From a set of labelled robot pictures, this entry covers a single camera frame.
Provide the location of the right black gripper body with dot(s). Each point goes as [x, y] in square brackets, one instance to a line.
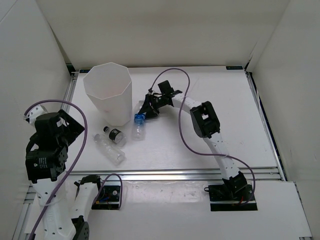
[158, 102]

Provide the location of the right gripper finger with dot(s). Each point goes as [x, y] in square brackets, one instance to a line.
[146, 108]
[151, 114]

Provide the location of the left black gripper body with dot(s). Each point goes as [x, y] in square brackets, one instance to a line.
[73, 129]

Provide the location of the blue label plastic bottle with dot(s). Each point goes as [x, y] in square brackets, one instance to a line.
[138, 130]

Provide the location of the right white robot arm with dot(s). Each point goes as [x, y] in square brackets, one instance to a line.
[207, 127]

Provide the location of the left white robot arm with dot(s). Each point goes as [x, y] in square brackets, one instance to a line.
[45, 161]

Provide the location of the white octagonal plastic bin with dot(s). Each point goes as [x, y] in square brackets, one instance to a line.
[109, 87]

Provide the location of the black label small bottle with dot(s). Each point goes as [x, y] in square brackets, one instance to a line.
[115, 135]

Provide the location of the clear unlabelled plastic bottle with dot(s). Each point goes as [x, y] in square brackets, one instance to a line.
[108, 150]

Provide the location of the left aluminium rail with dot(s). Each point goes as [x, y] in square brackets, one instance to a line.
[68, 96]

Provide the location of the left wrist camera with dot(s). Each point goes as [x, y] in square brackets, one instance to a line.
[35, 112]

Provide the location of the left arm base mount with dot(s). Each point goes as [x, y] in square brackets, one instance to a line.
[109, 198]

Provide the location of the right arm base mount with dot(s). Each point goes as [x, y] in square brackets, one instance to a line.
[221, 200]

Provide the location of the front aluminium rail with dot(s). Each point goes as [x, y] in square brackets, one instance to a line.
[209, 174]

